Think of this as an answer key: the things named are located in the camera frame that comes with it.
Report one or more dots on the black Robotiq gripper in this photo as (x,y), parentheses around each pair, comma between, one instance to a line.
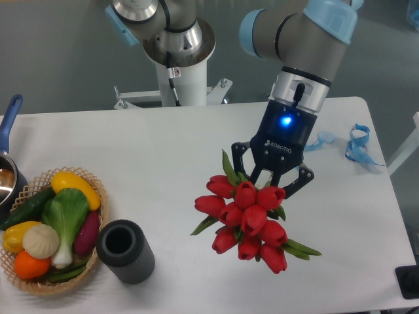
(278,146)

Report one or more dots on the cream steamed bun toy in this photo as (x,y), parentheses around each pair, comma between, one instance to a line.
(41,241)

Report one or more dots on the light blue ribbon roll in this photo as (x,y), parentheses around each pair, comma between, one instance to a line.
(324,137)

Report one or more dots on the orange fruit toy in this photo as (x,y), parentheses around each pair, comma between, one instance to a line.
(28,267)

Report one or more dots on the yellow bell pepper toy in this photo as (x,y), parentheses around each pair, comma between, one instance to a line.
(13,236)

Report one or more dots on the black device at edge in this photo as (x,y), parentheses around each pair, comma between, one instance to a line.
(407,278)

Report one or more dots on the green bok choy toy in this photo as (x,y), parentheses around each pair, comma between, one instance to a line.
(65,213)

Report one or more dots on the red tulip bouquet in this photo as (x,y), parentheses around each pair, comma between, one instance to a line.
(250,219)

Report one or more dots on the white frame bar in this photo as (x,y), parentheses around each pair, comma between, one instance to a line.
(408,146)

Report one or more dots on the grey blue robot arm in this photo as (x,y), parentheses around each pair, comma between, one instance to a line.
(308,37)

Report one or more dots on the blue handled saucepan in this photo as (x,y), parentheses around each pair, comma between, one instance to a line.
(12,180)

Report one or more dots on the woven wicker basket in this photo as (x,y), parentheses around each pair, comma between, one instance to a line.
(85,257)

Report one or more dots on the dark green cucumber toy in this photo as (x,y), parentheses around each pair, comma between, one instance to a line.
(30,210)

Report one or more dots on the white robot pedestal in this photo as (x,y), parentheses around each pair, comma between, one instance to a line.
(177,86)

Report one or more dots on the purple sweet potato toy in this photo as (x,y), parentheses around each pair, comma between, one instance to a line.
(86,238)

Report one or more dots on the dark grey ribbed vase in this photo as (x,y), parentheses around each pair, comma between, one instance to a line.
(124,249)

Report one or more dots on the green bean pods toy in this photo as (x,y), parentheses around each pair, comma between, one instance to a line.
(67,273)

